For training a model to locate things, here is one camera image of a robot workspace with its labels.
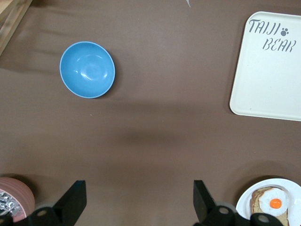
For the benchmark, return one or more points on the wooden mug rack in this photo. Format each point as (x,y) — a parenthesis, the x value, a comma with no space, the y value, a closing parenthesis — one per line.
(11,18)

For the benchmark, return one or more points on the toy fried egg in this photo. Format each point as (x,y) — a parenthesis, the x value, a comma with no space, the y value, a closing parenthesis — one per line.
(274,203)

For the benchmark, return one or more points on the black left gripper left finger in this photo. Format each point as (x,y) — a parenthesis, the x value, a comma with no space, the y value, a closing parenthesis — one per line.
(68,207)

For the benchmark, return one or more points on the cream tray with bear print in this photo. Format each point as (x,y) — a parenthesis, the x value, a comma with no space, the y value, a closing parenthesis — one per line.
(270,82)

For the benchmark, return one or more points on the blue bowl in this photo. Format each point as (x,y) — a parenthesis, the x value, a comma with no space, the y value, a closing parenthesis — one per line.
(87,70)

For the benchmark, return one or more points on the pink ribbed bowl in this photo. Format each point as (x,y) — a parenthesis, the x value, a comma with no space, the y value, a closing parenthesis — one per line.
(23,190)

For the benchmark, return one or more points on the white round plate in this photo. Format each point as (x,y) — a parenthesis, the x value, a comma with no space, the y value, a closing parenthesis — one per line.
(294,200)

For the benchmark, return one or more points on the crinkled silver foil pieces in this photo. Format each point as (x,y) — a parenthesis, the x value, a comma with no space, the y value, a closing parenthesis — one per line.
(7,202)

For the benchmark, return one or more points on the small white tape scrap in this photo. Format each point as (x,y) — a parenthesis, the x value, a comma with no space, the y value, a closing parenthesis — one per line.
(188,2)

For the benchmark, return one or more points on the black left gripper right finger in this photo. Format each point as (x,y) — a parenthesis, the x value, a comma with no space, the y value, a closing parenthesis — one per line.
(207,209)

